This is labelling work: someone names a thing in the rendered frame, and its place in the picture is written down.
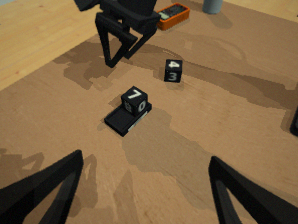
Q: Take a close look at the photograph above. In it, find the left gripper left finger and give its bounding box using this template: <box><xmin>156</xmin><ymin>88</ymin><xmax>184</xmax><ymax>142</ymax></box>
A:
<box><xmin>0</xmin><ymin>150</ymin><xmax>84</xmax><ymax>224</ymax></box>

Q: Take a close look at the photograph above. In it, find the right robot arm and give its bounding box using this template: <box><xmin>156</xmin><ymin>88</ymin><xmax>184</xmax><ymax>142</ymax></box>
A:
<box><xmin>74</xmin><ymin>0</ymin><xmax>298</xmax><ymax>133</ymax></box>

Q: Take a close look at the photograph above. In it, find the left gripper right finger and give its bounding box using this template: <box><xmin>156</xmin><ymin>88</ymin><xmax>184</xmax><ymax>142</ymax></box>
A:
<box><xmin>208</xmin><ymin>156</ymin><xmax>298</xmax><ymax>224</ymax></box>

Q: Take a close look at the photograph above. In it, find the grey bottle with blue cap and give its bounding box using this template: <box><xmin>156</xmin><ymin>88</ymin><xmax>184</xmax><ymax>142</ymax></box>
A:
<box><xmin>202</xmin><ymin>0</ymin><xmax>223</xmax><ymax>14</ymax></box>

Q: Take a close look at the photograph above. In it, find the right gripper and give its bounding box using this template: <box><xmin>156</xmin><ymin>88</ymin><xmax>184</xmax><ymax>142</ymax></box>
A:
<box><xmin>95</xmin><ymin>0</ymin><xmax>162</xmax><ymax>68</ymax></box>

